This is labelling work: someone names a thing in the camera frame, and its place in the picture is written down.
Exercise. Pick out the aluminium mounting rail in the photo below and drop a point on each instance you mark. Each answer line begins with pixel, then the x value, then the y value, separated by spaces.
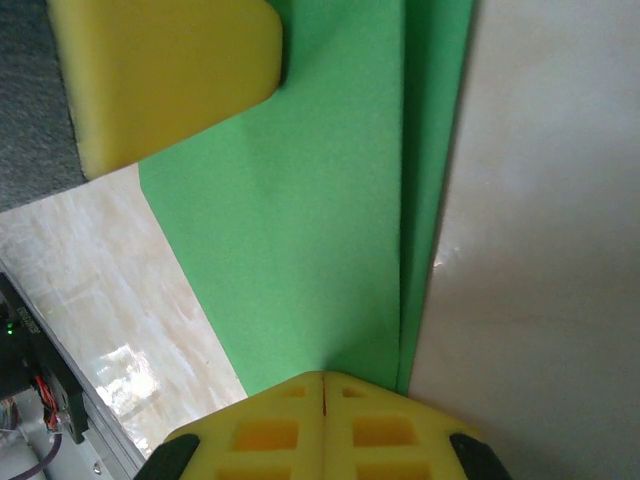
pixel 115 440

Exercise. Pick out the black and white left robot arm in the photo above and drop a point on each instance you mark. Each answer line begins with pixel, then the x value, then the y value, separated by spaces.
pixel 30 350

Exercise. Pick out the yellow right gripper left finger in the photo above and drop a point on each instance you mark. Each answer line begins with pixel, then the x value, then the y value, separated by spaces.
pixel 310 400

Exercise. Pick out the green paper sheet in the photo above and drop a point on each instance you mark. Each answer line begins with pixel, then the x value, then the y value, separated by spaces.
pixel 300 200

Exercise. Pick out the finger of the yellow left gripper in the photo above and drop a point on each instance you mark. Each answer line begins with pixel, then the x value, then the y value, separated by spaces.
pixel 165 75

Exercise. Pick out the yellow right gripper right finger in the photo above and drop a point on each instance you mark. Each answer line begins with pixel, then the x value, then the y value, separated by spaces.
pixel 340 405

